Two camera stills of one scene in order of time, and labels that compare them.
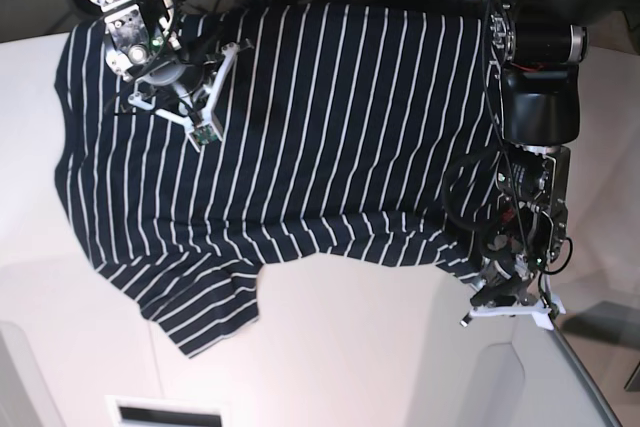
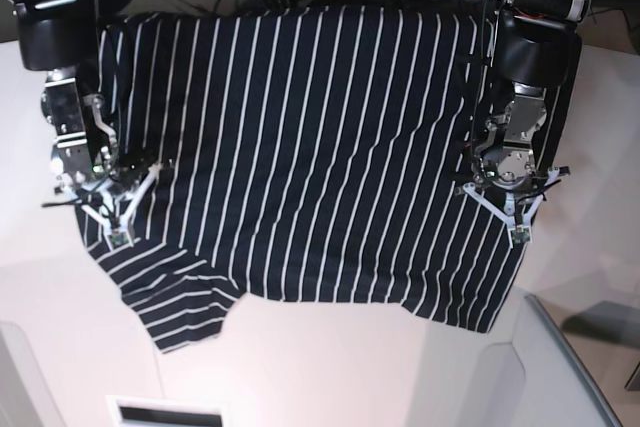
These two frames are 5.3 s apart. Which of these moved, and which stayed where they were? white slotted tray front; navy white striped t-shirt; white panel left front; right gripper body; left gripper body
Moved: navy white striped t-shirt; right gripper body; left gripper body
Stayed: white panel left front; white slotted tray front
